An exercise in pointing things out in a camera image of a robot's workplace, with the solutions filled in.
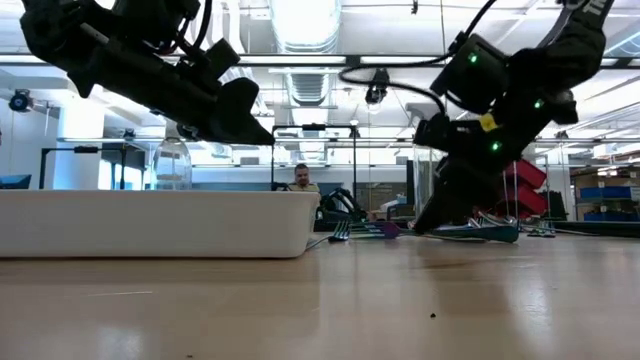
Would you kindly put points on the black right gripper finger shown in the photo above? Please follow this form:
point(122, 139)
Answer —
point(460, 200)

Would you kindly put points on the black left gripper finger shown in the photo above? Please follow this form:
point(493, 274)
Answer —
point(240, 120)

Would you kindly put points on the large iridescent spoon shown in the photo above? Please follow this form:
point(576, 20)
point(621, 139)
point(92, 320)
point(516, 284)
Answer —
point(537, 230)
point(492, 220)

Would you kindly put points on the iridescent fork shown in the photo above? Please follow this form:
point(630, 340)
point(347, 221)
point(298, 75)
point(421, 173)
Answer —
point(342, 232)

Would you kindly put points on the white cutlery tray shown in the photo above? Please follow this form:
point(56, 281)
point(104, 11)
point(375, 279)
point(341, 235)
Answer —
point(150, 225)

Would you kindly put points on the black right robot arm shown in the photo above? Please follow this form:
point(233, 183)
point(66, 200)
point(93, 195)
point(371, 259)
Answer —
point(575, 50)

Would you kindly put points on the black background robot arm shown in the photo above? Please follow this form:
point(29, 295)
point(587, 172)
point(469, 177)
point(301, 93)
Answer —
point(340, 200)

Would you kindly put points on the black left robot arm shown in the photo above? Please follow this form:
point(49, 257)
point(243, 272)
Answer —
point(60, 30)

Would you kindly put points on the yellow tag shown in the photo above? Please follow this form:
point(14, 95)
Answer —
point(488, 122)

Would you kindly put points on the iridescent knife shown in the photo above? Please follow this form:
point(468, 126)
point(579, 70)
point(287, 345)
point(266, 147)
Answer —
point(490, 234)

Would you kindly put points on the red storage bin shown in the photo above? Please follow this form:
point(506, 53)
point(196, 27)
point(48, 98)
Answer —
point(527, 174)
point(530, 200)

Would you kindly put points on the clear spray bottle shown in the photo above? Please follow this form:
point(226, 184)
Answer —
point(172, 165)

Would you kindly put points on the person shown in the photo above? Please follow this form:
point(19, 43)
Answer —
point(302, 175)

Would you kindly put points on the blue storage bin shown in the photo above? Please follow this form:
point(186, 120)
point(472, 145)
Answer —
point(610, 193)
point(615, 217)

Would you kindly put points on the blue monitor screen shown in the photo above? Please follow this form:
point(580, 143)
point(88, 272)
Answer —
point(15, 181)

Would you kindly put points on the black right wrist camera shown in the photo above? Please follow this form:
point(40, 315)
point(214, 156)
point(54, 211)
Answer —
point(465, 80)

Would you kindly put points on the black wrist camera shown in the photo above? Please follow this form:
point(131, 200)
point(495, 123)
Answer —
point(465, 80)
point(223, 56)

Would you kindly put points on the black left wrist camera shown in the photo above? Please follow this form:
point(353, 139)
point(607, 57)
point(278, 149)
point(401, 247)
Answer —
point(223, 56)

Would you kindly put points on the black metal stand frame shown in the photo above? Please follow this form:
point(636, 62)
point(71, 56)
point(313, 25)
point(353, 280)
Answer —
point(85, 149)
point(314, 127)

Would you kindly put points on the black overhead camera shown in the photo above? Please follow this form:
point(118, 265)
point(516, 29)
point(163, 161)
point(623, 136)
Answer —
point(377, 90)

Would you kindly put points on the silver ventilation duct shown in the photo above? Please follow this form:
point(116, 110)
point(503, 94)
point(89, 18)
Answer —
point(305, 30)

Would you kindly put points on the black overhead frame beam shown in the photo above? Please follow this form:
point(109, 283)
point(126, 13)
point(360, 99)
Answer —
point(352, 61)

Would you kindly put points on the blue round ceiling camera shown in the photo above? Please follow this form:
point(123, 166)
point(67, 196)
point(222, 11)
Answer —
point(20, 101)

